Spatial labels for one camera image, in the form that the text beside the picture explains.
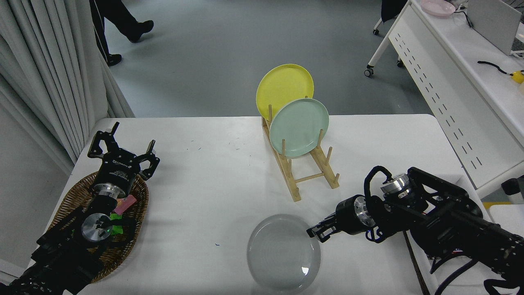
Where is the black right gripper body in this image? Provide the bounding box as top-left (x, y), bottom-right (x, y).
top-left (335, 196), bottom-right (365, 235)

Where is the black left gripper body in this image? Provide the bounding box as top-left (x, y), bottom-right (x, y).
top-left (94, 150), bottom-right (142, 194)

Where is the grey plate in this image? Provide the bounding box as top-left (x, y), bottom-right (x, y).
top-left (246, 214), bottom-right (321, 292)

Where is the wooden plate rack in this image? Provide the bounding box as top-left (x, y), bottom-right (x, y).
top-left (262, 96), bottom-right (340, 202)

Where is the pale green plate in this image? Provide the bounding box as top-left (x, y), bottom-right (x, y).
top-left (269, 98), bottom-right (330, 159)

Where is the yellow plate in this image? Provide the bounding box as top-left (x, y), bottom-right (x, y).
top-left (256, 64), bottom-right (314, 122)

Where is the pink plate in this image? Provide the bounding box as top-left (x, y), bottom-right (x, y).
top-left (420, 0), bottom-right (456, 17)

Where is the brown wicker basket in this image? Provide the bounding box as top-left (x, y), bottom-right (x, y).
top-left (48, 170), bottom-right (149, 283)

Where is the green paper piece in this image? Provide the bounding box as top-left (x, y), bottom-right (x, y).
top-left (108, 213), bottom-right (124, 235)

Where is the white tray with dark edge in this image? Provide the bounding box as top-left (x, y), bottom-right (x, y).
top-left (403, 229), bottom-right (504, 295)

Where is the pale grey curtain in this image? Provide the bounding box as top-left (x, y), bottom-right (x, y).
top-left (0, 0), bottom-right (136, 177)

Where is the person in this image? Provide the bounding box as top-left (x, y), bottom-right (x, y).
top-left (89, 0), bottom-right (154, 67)

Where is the white desk with slotted panel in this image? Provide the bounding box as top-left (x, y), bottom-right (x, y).
top-left (364, 0), bottom-right (524, 199)

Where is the black cylinder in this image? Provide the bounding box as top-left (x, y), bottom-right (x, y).
top-left (501, 178), bottom-right (524, 204)

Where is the thin black cable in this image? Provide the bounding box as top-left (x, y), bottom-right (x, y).
top-left (452, 4), bottom-right (474, 29)

